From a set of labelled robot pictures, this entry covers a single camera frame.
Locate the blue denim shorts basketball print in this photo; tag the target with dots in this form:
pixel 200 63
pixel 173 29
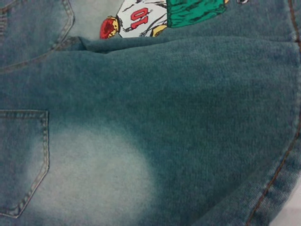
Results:
pixel 164 106

